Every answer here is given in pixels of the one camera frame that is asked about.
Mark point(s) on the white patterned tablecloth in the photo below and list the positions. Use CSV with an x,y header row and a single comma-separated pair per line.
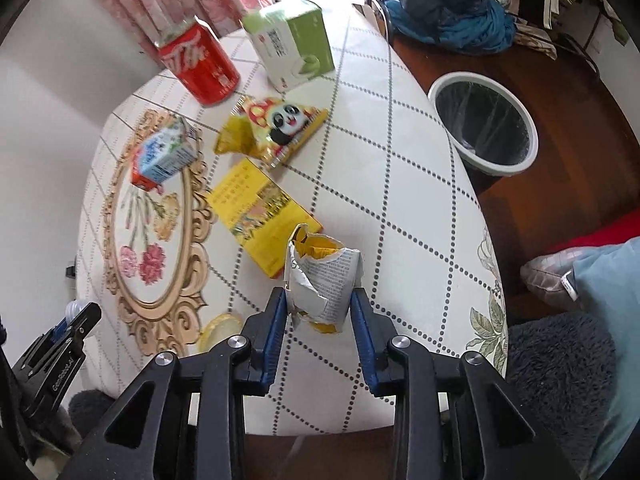
x,y
174,236

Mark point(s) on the blue black clothes pile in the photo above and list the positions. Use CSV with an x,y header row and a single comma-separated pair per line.
x,y
464,26

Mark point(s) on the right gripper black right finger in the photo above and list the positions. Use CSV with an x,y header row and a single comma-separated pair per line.
x,y
455,418

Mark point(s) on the red bed sheet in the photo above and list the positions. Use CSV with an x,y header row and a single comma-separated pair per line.
x,y
617,232

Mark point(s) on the dark grey fuzzy cushion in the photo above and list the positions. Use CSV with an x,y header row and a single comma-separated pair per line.
x,y
561,369

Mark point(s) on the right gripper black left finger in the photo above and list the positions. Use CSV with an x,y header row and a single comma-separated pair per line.
x,y
183,418

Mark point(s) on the small blue white milk carton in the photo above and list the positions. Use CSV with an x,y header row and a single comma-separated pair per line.
x,y
164,153

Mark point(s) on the yellow panda snack wrapper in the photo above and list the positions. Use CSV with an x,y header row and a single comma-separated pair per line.
x,y
270,130

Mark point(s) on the white trash bin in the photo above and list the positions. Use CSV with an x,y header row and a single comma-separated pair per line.
x,y
491,128

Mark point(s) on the red cola can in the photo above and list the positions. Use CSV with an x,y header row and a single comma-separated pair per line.
x,y
193,54

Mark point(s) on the yellow white wrapper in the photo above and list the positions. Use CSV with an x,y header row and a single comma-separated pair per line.
x,y
319,276

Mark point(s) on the light blue blanket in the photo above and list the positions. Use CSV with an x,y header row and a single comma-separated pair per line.
x,y
607,281

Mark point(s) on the green white carton box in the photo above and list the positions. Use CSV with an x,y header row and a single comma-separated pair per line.
x,y
291,42

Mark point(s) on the yellow flat paper box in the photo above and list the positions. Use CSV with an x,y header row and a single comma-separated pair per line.
x,y
259,214

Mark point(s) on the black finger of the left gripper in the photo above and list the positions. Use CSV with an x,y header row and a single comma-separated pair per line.
x,y
79,320

